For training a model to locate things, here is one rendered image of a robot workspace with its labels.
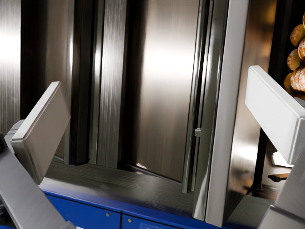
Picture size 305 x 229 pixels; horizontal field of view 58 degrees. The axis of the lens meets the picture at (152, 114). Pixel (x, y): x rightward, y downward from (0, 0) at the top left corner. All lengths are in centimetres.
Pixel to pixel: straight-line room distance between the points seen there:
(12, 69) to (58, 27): 16
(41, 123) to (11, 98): 58
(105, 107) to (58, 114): 40
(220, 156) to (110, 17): 36
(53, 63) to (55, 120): 48
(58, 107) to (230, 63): 24
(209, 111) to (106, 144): 29
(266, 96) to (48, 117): 13
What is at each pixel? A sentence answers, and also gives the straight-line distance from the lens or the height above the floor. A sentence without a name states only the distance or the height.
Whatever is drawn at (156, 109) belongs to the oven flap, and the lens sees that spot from 55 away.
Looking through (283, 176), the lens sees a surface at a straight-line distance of 64.
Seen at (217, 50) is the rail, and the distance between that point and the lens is 37.
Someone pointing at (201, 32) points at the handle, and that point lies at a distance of 42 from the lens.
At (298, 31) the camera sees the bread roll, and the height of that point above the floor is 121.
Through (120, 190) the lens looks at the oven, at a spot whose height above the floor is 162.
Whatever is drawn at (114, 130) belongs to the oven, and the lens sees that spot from 58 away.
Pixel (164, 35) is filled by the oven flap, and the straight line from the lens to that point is 54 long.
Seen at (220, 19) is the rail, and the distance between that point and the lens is 38.
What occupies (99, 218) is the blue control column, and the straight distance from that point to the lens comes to 62.
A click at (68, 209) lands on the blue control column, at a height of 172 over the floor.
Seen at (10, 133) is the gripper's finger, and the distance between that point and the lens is 17.
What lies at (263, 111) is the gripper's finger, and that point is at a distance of 18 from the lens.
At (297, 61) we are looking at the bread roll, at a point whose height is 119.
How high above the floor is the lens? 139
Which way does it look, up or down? 18 degrees up
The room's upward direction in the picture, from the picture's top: 83 degrees counter-clockwise
